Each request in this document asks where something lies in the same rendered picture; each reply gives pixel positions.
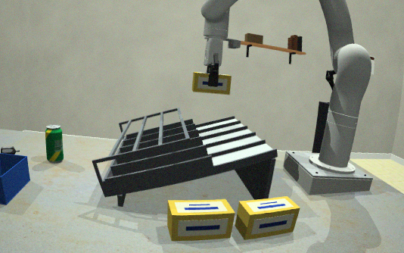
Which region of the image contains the green drink can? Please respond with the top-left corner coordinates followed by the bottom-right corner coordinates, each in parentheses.
top-left (45, 125), bottom-right (64, 164)

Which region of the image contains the blue open bin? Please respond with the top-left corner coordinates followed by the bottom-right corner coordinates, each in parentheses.
top-left (0, 153), bottom-right (30, 205)

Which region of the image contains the yellow butter carton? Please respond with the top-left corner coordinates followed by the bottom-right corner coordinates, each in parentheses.
top-left (192, 72), bottom-right (232, 95)
top-left (167, 199), bottom-right (235, 241)
top-left (235, 196), bottom-right (300, 240)

